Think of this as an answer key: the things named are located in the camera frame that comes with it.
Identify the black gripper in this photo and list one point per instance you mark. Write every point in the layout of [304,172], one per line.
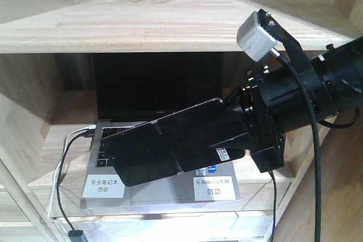
[278,107]

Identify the black foldable phone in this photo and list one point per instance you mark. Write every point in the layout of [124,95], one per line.
[161,148]

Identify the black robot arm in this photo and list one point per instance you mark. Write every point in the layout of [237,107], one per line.
[330,83]

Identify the wooden desk shelf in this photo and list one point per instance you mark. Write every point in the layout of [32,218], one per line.
[36,113]

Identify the silver laptop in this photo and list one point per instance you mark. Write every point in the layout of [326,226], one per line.
[132,88]

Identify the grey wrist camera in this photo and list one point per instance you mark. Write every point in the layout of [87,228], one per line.
[253,39]

